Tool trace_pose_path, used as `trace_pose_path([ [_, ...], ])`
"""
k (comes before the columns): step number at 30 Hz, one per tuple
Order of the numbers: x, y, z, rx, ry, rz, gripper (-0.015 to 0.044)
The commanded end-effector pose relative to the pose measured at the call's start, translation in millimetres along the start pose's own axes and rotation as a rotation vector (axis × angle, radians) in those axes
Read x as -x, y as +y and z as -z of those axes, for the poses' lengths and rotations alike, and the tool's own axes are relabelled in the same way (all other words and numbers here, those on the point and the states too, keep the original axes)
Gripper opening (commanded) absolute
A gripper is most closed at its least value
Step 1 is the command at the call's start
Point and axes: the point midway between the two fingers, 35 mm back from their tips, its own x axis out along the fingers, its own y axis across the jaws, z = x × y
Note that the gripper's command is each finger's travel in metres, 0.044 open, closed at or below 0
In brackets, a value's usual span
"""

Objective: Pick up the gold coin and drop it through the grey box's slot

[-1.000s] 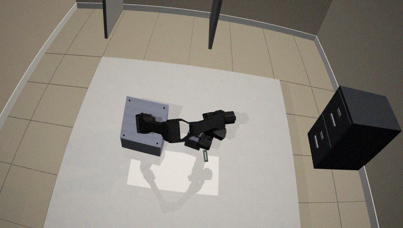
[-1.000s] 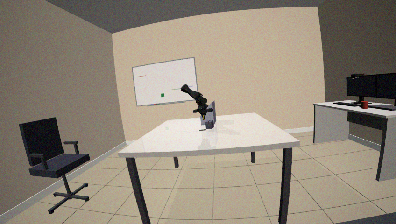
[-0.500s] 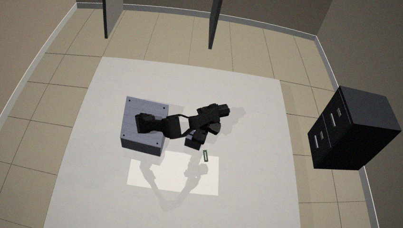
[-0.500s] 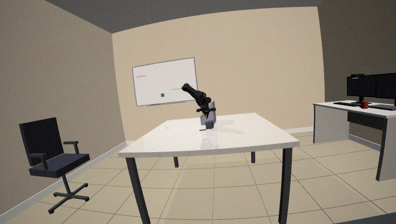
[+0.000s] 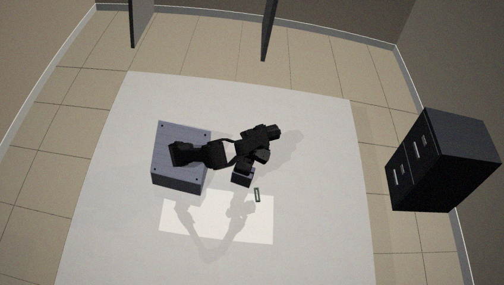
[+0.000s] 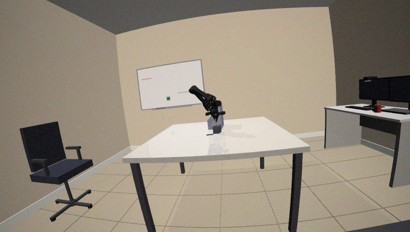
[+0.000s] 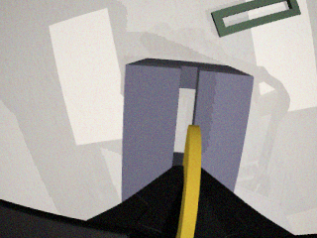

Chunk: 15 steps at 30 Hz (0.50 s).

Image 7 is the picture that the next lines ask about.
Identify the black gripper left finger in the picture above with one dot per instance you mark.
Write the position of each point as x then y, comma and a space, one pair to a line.
152, 212

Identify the grey box lid with slot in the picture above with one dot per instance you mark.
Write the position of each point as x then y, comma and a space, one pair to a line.
221, 110

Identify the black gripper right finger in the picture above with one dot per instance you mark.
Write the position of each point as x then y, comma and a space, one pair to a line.
221, 214

